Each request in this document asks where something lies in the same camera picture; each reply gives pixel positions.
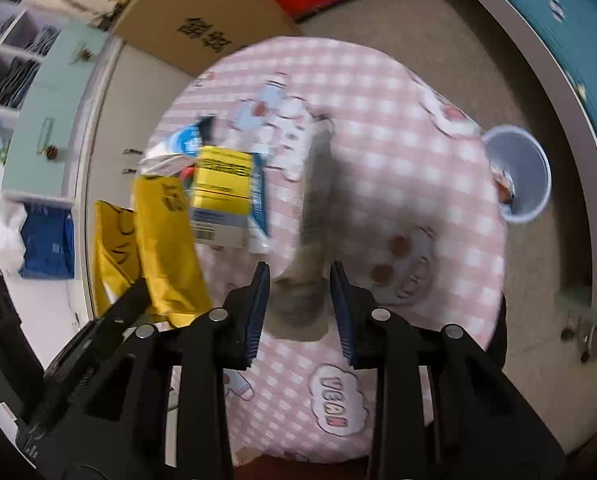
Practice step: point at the pile of wrappers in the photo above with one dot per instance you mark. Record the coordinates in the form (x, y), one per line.
(504, 187)

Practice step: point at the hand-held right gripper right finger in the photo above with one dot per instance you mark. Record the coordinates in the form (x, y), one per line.
(341, 310)

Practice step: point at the pink checkered tablecloth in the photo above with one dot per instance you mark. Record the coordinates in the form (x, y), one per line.
(378, 110)

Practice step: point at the light blue plastic bucket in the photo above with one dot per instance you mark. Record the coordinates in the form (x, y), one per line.
(523, 160)

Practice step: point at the large cardboard box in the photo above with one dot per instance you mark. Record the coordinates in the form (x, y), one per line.
(203, 0)

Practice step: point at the folded jeans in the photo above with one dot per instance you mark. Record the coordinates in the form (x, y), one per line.
(43, 42)

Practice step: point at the pinecone drawer ornament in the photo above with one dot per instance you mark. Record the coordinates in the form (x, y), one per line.
(83, 54)
(52, 151)

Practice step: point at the grey metal handrail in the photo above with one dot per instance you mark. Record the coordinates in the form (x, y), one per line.
(1, 45)

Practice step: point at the white low cabinet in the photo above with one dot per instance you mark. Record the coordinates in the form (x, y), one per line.
(108, 125)

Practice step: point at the blue plastic bag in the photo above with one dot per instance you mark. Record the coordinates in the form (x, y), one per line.
(46, 240)

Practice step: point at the dark folded clothes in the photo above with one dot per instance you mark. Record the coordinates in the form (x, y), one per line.
(11, 85)

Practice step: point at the cream hanging jacket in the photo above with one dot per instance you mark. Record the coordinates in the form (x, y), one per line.
(73, 2)

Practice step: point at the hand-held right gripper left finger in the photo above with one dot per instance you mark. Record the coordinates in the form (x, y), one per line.
(258, 305)

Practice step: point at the beige sock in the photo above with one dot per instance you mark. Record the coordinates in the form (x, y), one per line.
(313, 200)

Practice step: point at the yellow label white packet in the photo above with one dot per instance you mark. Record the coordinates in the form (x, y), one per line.
(223, 180)

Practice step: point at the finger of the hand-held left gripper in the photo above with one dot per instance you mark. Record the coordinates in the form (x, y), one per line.
(128, 310)

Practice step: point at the teal bunk bed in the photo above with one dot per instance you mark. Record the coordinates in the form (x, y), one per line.
(553, 85)

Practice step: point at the white blue wrapper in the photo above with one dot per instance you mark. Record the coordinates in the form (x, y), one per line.
(178, 142)

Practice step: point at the purple shelf unit teal drawers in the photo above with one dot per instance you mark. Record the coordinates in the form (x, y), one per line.
(53, 90)

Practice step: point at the teal candy print bedsheet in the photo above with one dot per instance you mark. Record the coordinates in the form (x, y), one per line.
(578, 20)

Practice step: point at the yellow snack packet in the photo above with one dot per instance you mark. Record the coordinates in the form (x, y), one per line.
(168, 240)

